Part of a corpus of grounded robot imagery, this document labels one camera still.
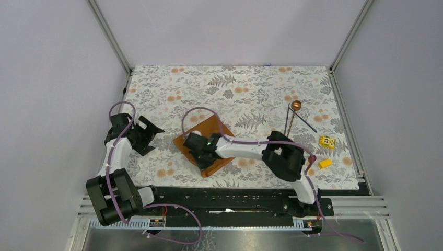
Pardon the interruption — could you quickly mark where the orange cloth napkin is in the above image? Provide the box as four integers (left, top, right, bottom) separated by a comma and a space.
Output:
173, 115, 234, 178

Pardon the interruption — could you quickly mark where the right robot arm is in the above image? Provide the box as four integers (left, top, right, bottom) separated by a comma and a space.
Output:
183, 131, 320, 215

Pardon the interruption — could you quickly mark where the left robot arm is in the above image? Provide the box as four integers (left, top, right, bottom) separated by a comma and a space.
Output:
86, 113, 164, 226

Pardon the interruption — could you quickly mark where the floral tablecloth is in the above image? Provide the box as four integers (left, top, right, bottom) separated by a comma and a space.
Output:
123, 65, 359, 190

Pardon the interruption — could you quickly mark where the dark metal utensil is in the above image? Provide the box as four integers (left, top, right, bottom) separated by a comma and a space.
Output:
284, 103, 291, 135
295, 111, 318, 133

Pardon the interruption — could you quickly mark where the brown round disc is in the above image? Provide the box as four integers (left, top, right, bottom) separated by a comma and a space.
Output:
308, 155, 317, 163

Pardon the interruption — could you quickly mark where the small yellow toy block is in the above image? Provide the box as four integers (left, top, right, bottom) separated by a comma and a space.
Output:
319, 135, 337, 150

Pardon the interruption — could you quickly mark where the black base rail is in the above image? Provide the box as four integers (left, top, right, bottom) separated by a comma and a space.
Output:
138, 187, 334, 228

